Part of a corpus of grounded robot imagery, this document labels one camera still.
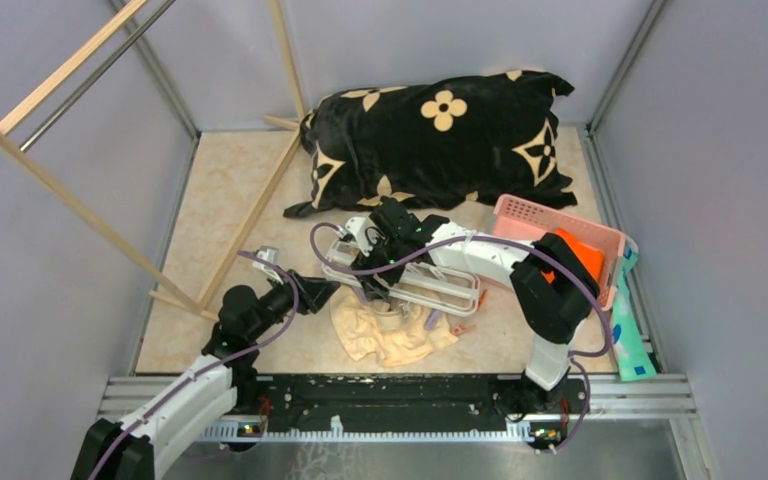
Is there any cream boxer underwear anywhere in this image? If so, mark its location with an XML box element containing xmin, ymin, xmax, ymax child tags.
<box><xmin>328</xmin><ymin>287</ymin><xmax>459</xmax><ymax>369</ymax></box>

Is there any purple clothespin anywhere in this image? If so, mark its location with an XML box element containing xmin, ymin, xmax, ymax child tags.
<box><xmin>423</xmin><ymin>309</ymin><xmax>443</xmax><ymax>330</ymax></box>

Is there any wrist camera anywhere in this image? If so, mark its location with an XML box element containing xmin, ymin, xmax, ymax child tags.
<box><xmin>253</xmin><ymin>246</ymin><xmax>284</xmax><ymax>284</ymax></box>
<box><xmin>344</xmin><ymin>216</ymin><xmax>374</xmax><ymax>256</ymax></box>

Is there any wooden drying rack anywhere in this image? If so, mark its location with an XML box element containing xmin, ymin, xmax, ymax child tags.
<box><xmin>0</xmin><ymin>1</ymin><xmax>290</xmax><ymax>326</ymax></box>

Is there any metal rack rod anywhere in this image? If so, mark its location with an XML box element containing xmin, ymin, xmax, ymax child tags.
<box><xmin>19</xmin><ymin>0</ymin><xmax>176</xmax><ymax>152</ymax></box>

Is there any black floral pillow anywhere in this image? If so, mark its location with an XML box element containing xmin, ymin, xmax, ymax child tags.
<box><xmin>284</xmin><ymin>70</ymin><xmax>577</xmax><ymax>219</ymax></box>

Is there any white clip hanger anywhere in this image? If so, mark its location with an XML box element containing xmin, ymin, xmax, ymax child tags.
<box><xmin>322</xmin><ymin>240</ymin><xmax>482</xmax><ymax>317</ymax></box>

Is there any orange clothespin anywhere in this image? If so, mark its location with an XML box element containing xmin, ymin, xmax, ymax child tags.
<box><xmin>476</xmin><ymin>289</ymin><xmax>489</xmax><ymax>311</ymax></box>

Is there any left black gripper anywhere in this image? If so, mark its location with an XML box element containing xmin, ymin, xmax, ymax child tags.
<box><xmin>246</xmin><ymin>265</ymin><xmax>340</xmax><ymax>342</ymax></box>

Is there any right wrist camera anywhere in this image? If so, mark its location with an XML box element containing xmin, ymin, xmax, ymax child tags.
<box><xmin>344</xmin><ymin>216</ymin><xmax>374</xmax><ymax>256</ymax></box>

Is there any pink plastic basket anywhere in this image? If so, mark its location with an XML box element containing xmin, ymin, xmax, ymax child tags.
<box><xmin>491</xmin><ymin>194</ymin><xmax>626</xmax><ymax>311</ymax></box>

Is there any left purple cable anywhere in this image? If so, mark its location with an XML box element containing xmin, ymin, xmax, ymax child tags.
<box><xmin>85</xmin><ymin>250</ymin><xmax>300</xmax><ymax>480</ymax></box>

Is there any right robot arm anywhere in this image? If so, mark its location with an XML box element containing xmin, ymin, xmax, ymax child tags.
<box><xmin>345</xmin><ymin>198</ymin><xmax>600</xmax><ymax>412</ymax></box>

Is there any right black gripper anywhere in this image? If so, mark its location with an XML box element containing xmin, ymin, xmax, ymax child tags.
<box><xmin>349</xmin><ymin>231</ymin><xmax>408</xmax><ymax>301</ymax></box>

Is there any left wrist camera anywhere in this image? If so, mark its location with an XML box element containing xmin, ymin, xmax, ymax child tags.
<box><xmin>253</xmin><ymin>246</ymin><xmax>284</xmax><ymax>284</ymax></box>

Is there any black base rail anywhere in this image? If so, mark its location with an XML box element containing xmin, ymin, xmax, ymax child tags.
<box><xmin>102</xmin><ymin>372</ymin><xmax>697</xmax><ymax>445</ymax></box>

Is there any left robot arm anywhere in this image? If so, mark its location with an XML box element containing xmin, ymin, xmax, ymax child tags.
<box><xmin>71</xmin><ymin>270</ymin><xmax>340</xmax><ymax>479</ymax></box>

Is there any orange underwear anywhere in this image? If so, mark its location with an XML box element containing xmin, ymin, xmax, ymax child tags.
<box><xmin>534</xmin><ymin>228</ymin><xmax>604</xmax><ymax>282</ymax></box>

